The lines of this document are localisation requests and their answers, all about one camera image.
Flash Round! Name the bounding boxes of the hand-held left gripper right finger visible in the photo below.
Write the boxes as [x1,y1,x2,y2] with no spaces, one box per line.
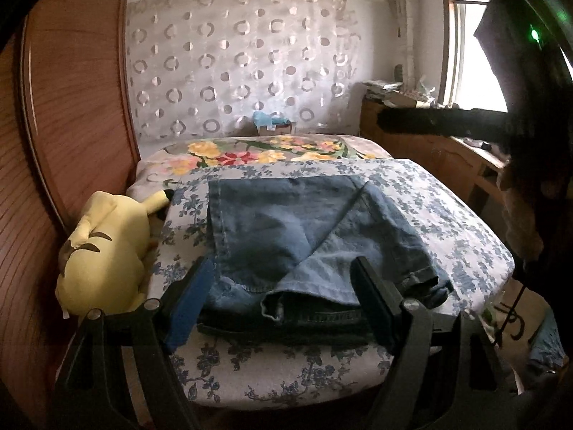
[350,256,522,430]

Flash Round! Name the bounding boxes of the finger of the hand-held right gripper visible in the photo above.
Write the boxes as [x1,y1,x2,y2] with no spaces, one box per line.
[377,105,509,140]

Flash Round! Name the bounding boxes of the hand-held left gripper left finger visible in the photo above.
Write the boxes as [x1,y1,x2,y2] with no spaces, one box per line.
[56,255,218,430]

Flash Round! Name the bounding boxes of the blue denim pants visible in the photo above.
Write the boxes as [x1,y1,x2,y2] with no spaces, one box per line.
[197,175,455,336]

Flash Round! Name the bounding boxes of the person's right hand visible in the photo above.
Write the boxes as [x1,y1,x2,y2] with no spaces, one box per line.
[497,166,544,261]

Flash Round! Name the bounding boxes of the brown wooden side shelf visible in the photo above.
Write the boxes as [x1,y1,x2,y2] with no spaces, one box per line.
[360,96,515,216]

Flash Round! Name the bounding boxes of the blue flowered white sheet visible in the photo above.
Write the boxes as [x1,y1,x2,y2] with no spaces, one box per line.
[148,158,515,408]

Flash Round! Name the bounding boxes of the yellow plush toy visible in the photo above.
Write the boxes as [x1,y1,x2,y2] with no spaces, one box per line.
[56,189,173,316]

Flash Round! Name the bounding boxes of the small cardboard box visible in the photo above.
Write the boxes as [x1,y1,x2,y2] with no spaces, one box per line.
[257,121,298,136]

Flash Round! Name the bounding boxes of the colourful flowered bedspread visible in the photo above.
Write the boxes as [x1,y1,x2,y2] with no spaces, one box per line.
[127,134,395,198]

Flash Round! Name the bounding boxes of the white printed bag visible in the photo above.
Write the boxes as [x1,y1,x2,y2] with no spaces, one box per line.
[481,284,567,368]

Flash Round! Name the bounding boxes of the wooden headboard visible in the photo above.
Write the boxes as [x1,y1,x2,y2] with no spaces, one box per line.
[0,0,144,430]

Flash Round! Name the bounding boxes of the white curtain with circles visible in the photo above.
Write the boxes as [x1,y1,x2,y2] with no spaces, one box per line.
[125,0,365,142]

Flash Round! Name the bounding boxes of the white wall pipe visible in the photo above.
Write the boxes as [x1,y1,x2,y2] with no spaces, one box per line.
[396,0,417,81]

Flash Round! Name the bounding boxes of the thin black cable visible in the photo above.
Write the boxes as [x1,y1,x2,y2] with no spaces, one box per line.
[492,273,529,348]

